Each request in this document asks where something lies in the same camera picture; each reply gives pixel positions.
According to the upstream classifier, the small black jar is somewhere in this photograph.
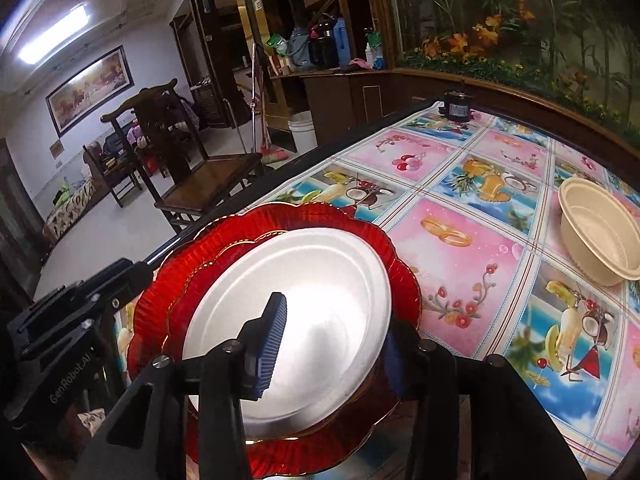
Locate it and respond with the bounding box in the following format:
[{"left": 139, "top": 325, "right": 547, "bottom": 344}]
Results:
[{"left": 439, "top": 90, "right": 473, "bottom": 122}]

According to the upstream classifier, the white plastic bucket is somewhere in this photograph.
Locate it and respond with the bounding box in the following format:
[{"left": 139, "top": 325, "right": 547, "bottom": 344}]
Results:
[{"left": 288, "top": 111, "right": 319, "bottom": 154}]

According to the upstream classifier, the black electric kettle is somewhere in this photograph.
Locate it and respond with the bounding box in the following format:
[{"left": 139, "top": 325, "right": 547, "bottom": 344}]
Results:
[{"left": 307, "top": 22, "right": 341, "bottom": 69}]

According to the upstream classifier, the grey blue thermos pot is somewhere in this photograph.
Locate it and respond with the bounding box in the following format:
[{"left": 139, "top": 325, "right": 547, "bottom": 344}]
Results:
[{"left": 287, "top": 27, "right": 311, "bottom": 68}]

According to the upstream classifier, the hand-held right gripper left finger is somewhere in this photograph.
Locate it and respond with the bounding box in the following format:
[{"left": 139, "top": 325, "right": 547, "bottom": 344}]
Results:
[{"left": 75, "top": 291, "right": 289, "bottom": 480}]

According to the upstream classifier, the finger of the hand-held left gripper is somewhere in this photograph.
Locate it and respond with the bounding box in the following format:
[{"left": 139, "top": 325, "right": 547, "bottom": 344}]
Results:
[{"left": 82, "top": 260, "right": 153, "bottom": 311}]

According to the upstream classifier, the dark wooden chair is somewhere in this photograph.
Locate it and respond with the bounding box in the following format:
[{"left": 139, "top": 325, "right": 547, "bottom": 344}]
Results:
[{"left": 100, "top": 78, "right": 266, "bottom": 233}]

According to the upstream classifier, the large red scalloped plate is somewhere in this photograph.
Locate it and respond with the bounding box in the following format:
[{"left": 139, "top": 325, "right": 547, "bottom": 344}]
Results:
[{"left": 126, "top": 201, "right": 423, "bottom": 477}]

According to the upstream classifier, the dark wooden side table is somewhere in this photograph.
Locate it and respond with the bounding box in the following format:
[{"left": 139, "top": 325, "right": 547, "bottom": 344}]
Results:
[{"left": 82, "top": 142, "right": 143, "bottom": 208}]

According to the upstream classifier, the wooden counter cabinet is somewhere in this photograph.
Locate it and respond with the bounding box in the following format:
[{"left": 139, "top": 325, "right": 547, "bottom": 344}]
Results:
[{"left": 270, "top": 67, "right": 401, "bottom": 133}]

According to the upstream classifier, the white paper bowl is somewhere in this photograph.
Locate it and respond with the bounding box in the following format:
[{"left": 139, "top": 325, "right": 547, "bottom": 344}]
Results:
[{"left": 181, "top": 227, "right": 393, "bottom": 435}]

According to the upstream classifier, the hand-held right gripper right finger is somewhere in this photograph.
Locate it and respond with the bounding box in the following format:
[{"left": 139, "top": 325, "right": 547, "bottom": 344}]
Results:
[{"left": 382, "top": 319, "right": 588, "bottom": 480}]

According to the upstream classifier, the framed landscape painting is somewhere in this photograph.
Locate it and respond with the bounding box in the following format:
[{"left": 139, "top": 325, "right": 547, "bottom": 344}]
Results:
[{"left": 45, "top": 45, "right": 136, "bottom": 138}]

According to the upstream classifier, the blue water jug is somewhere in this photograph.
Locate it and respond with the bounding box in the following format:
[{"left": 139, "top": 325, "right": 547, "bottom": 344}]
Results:
[{"left": 332, "top": 17, "right": 352, "bottom": 68}]

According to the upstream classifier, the sofa with leaf print cover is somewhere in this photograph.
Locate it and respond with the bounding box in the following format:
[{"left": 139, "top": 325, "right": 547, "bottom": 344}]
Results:
[{"left": 42, "top": 175, "right": 108, "bottom": 248}]

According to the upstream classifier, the beige plastic bowl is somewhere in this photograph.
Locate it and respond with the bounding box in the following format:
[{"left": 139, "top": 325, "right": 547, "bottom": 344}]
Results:
[{"left": 557, "top": 176, "right": 640, "bottom": 287}]

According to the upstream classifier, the green spray bottle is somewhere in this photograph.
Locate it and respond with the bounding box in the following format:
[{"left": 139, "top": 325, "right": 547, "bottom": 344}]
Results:
[{"left": 367, "top": 30, "right": 388, "bottom": 70}]

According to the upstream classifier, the ceiling tube light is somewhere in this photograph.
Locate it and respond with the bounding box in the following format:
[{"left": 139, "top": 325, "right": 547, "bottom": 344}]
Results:
[{"left": 17, "top": 4, "right": 93, "bottom": 65}]

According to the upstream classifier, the wicker basket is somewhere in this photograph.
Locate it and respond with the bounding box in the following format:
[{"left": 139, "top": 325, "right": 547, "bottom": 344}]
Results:
[{"left": 192, "top": 77, "right": 227, "bottom": 128}]

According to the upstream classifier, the fruit print tablecloth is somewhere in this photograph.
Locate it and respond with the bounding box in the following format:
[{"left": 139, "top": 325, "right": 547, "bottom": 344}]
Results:
[{"left": 115, "top": 100, "right": 640, "bottom": 480}]

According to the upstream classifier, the mop with metal pole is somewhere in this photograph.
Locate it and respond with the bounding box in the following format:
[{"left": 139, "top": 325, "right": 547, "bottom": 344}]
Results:
[{"left": 249, "top": 42, "right": 287, "bottom": 165}]

